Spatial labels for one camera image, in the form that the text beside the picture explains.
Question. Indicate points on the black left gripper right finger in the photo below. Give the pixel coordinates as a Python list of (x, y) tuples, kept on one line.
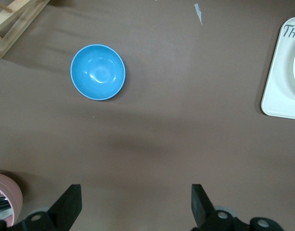
[(202, 211)]

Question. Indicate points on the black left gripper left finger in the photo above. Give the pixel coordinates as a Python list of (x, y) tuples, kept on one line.
[(65, 209)]

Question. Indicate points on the pink ribbed bowl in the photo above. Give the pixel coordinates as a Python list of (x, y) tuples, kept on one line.
[(15, 195)]

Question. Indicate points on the blue bowl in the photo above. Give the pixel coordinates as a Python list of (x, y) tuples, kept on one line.
[(98, 72)]

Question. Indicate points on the cream tray with bear print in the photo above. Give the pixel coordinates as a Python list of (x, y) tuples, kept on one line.
[(279, 91)]

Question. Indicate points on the wooden cup drying rack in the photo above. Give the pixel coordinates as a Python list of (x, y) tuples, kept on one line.
[(17, 24)]

